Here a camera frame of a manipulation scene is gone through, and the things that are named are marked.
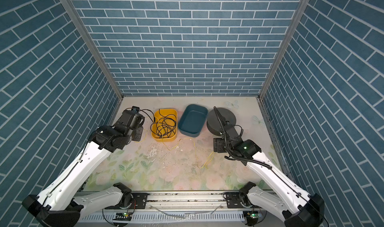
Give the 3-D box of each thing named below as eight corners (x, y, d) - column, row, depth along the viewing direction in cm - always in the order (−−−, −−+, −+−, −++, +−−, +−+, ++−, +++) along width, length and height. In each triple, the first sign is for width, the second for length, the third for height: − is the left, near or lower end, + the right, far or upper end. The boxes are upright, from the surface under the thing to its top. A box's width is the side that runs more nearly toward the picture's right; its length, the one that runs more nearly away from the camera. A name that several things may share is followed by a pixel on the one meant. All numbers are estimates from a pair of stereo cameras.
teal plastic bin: (176, 133, 101) (175, 129, 96) (188, 107, 116) (187, 102, 111) (199, 140, 98) (200, 135, 93) (208, 112, 113) (209, 107, 109)
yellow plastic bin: (150, 142, 97) (148, 138, 93) (157, 112, 113) (155, 108, 109) (176, 142, 97) (175, 138, 93) (179, 113, 113) (178, 108, 109)
